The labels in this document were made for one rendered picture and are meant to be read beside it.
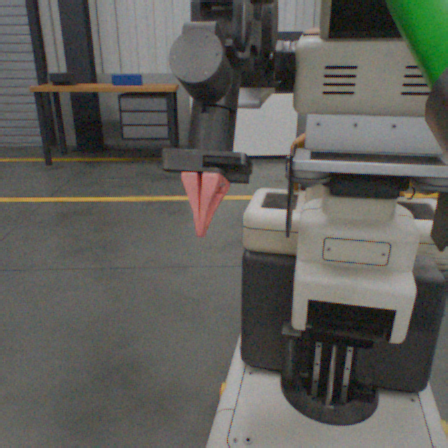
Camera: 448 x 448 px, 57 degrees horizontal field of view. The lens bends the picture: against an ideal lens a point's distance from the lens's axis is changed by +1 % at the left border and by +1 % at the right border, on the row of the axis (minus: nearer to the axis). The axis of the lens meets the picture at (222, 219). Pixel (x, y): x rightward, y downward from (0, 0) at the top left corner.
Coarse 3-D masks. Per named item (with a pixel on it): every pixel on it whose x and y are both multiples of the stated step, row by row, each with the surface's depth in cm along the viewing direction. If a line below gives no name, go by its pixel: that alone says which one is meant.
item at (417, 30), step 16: (400, 0) 5; (416, 0) 5; (432, 0) 5; (400, 16) 5; (416, 16) 5; (432, 16) 5; (400, 32) 6; (416, 32) 5; (432, 32) 5; (416, 48) 5; (432, 48) 5; (416, 64) 5; (432, 64) 5; (432, 80) 5
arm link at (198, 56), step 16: (192, 32) 42; (208, 32) 42; (256, 32) 49; (176, 48) 43; (192, 48) 42; (208, 48) 42; (224, 48) 46; (256, 48) 50; (176, 64) 42; (192, 64) 42; (208, 64) 42; (224, 64) 43; (240, 64) 51; (192, 80) 42; (208, 80) 42; (224, 80) 44; (192, 96) 47; (208, 96) 45; (224, 96) 47
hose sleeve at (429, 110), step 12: (444, 72) 4; (444, 84) 4; (432, 96) 5; (444, 96) 4; (432, 108) 5; (444, 108) 4; (432, 120) 5; (444, 120) 4; (432, 132) 5; (444, 132) 4; (444, 144) 5
